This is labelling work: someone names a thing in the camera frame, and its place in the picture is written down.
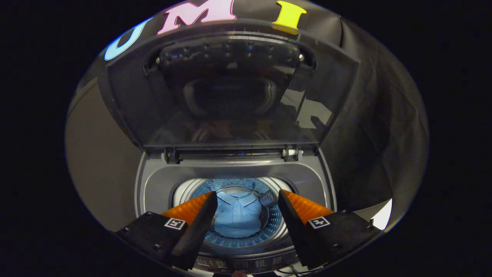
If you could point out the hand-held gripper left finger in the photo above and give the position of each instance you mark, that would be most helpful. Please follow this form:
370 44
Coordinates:
198 234

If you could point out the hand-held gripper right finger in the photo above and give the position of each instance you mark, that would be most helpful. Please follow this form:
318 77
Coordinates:
296 234

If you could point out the light blue polo shirt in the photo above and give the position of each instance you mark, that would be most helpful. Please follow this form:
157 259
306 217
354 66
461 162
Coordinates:
238 215

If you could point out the dark glass washing machine lid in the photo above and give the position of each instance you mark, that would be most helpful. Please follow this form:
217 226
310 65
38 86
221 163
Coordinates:
230 96

